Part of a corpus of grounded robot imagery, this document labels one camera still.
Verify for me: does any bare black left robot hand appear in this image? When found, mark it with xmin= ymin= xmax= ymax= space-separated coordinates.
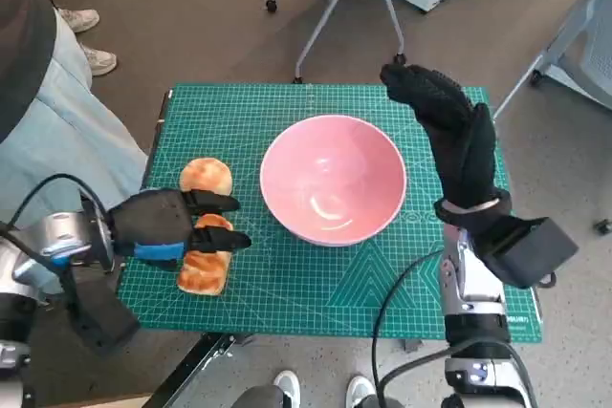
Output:
xmin=107 ymin=189 xmax=253 ymax=271

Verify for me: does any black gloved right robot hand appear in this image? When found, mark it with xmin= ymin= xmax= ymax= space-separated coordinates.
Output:
xmin=380 ymin=62 xmax=499 ymax=212

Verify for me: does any round toy bread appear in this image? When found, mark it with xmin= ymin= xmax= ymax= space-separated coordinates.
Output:
xmin=179 ymin=157 xmax=234 ymax=197

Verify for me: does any long toy bread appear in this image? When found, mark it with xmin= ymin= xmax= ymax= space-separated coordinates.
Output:
xmin=176 ymin=214 xmax=234 ymax=297

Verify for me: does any pink bowl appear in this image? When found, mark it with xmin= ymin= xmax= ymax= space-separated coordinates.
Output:
xmin=259 ymin=114 xmax=408 ymax=247

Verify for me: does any person in brown top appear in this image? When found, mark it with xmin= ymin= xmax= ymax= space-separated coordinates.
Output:
xmin=0 ymin=0 xmax=149 ymax=242

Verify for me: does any green cutting mat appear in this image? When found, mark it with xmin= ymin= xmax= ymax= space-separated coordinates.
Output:
xmin=110 ymin=83 xmax=545 ymax=343

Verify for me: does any grey perforated rolling cabinet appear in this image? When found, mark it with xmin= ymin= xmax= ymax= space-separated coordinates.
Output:
xmin=492 ymin=0 xmax=612 ymax=122

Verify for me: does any white shoe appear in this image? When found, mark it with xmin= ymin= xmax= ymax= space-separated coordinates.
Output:
xmin=346 ymin=374 xmax=374 ymax=408
xmin=274 ymin=369 xmax=301 ymax=408

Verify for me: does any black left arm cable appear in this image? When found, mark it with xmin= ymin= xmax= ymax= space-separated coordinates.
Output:
xmin=9 ymin=172 xmax=109 ymax=237

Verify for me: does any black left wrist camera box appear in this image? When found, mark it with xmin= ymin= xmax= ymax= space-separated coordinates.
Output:
xmin=61 ymin=259 xmax=141 ymax=357

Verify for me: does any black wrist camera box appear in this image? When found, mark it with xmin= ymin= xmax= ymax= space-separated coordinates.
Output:
xmin=61 ymin=259 xmax=141 ymax=357
xmin=477 ymin=216 xmax=579 ymax=290

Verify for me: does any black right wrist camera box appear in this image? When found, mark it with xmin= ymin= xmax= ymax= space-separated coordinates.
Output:
xmin=477 ymin=216 xmax=579 ymax=290

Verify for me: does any black metal rail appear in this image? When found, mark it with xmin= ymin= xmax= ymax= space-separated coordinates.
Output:
xmin=142 ymin=331 xmax=254 ymax=408

